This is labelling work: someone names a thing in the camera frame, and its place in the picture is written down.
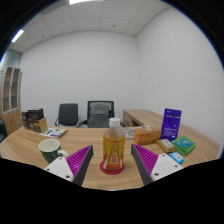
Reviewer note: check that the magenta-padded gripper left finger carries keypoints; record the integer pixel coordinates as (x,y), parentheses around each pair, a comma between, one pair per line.
(71,166)

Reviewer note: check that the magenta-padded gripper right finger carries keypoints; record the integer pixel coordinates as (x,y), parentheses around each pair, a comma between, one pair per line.
(153,165)

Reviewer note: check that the orange-labelled drink bottle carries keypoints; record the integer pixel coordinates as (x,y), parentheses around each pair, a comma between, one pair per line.
(113,150)

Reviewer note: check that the small tan box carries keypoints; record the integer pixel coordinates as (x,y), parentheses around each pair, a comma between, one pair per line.
(166,145)

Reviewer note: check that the small light-blue packet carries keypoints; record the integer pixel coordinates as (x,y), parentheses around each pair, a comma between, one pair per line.
(176,157)

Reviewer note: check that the green and white mug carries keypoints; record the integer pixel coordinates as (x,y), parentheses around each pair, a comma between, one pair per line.
(48,151)

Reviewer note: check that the orange cardboard box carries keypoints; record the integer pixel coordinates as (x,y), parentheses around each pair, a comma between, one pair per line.
(146,136)

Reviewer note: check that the green packet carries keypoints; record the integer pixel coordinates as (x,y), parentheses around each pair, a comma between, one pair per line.
(184,145)

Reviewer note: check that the white printed leaflet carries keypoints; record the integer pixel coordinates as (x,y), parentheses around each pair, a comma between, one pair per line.
(53,132)

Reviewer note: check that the purple upright box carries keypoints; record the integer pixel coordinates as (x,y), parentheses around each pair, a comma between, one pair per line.
(171,124)

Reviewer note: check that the wooden side desk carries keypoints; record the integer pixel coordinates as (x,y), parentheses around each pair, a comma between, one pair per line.
(143,117)

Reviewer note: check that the small yellow-brown box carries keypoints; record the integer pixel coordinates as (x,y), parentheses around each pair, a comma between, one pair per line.
(41,126)

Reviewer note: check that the black padded office chair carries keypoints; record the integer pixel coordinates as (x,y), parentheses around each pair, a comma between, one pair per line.
(67,114)

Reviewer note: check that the black mesh office chair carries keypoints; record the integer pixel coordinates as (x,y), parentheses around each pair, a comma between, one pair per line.
(98,115)

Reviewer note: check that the dark brown box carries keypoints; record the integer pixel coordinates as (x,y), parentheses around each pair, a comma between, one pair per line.
(24,120)

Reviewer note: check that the wooden glass-door cabinet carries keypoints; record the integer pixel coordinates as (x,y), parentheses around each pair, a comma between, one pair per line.
(11,121)

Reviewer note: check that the square ceiling light panel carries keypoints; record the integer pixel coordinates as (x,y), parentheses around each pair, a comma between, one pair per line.
(17,35)
(83,1)

